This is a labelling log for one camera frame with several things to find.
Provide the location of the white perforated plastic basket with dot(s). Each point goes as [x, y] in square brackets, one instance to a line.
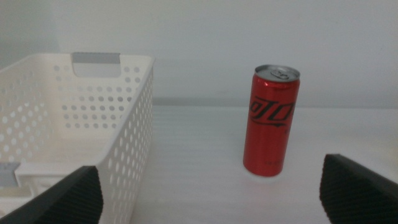
[124, 146]

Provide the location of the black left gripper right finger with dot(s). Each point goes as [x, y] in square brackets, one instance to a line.
[357, 193]

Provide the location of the red cola can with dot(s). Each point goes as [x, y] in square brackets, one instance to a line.
[269, 140]

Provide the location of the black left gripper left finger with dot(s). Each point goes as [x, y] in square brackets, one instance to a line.
[68, 199]

